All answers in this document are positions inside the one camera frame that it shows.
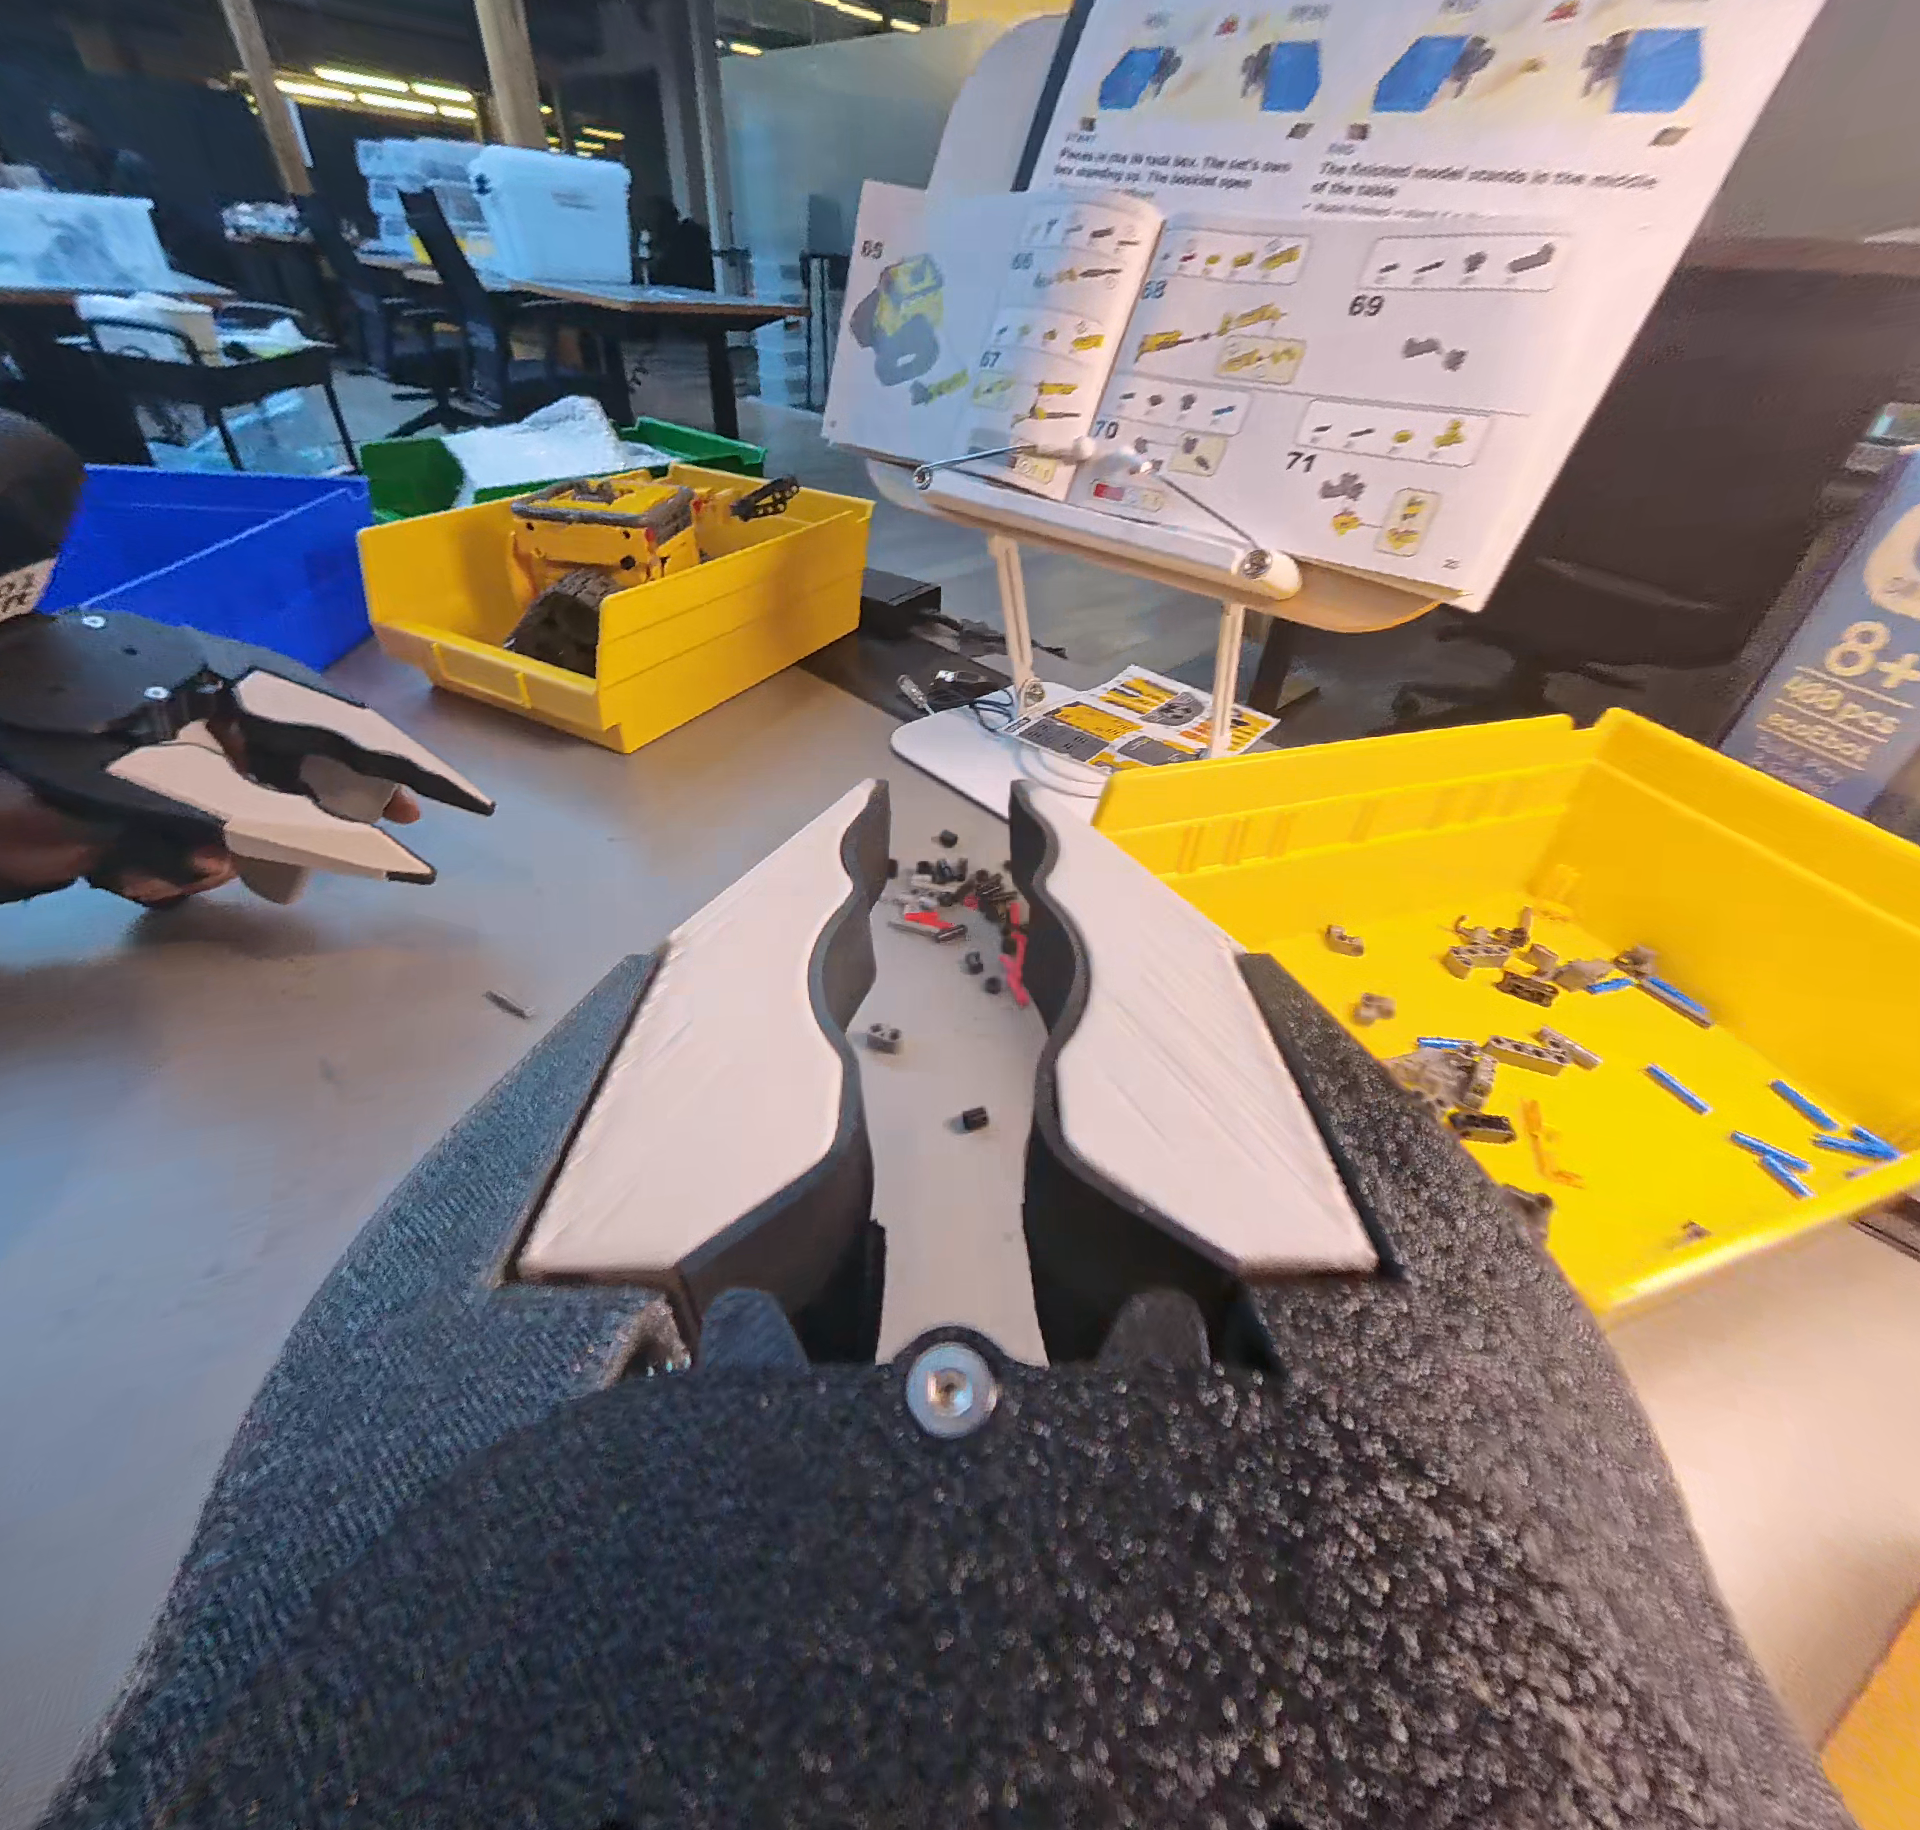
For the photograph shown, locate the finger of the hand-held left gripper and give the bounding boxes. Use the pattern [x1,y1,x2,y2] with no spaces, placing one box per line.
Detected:
[110,740,440,889]
[230,667,497,819]

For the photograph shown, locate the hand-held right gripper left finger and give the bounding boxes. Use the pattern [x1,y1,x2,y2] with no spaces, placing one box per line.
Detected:
[515,781,894,1284]

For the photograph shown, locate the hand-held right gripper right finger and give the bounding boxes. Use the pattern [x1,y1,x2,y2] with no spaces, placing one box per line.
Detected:
[1009,781,1383,1284]

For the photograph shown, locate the assorted small toy brick parts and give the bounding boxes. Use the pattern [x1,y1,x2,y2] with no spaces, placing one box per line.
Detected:
[1321,906,1907,1247]

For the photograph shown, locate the tracked toy brick vehicle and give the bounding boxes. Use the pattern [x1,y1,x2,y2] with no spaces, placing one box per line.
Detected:
[502,472,803,680]

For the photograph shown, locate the yellow plastic parts bin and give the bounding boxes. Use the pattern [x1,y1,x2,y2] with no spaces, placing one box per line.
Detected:
[1092,710,1920,1322]
[358,462,876,755]

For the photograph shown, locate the toy brick instruction booklet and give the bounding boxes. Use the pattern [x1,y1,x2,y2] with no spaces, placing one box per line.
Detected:
[822,180,1704,617]

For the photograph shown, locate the grey desk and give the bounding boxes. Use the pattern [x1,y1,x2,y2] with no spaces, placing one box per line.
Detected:
[0,571,1920,1830]

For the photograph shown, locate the dark standing desk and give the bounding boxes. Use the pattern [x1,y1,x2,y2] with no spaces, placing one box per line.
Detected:
[351,246,813,440]

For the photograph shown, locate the white printed task sheet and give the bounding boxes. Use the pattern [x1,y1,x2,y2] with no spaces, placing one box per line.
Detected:
[1027,0,1884,608]

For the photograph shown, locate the person's left hand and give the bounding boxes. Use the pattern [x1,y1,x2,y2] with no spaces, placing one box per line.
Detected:
[0,801,242,916]

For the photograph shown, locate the blue plastic tub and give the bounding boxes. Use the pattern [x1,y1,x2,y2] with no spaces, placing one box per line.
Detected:
[37,465,376,673]

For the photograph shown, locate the green plastic bin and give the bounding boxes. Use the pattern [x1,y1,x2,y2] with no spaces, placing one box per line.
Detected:
[359,418,767,526]

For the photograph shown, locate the pile of black red pins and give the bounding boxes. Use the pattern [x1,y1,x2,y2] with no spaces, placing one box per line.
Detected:
[886,827,1037,1007]

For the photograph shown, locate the white plastic wrap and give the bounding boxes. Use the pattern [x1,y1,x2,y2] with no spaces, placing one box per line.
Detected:
[441,394,633,508]

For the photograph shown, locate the yellow grey sticker sheet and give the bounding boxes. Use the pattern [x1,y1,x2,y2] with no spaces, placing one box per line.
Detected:
[1002,667,1279,774]

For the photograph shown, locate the white storage crate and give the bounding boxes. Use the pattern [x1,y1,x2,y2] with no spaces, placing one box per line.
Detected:
[468,146,637,288]

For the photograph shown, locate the blue toy set box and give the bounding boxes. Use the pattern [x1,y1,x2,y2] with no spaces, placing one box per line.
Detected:
[1722,450,1920,819]

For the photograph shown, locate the black binder strip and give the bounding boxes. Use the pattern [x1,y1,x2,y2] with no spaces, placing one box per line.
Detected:
[1012,0,1134,188]

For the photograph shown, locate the black usb cable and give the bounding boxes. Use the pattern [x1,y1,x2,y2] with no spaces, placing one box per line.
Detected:
[898,667,1037,728]

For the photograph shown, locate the wooden post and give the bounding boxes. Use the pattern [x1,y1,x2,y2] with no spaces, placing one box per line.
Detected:
[193,0,312,198]
[454,0,550,152]

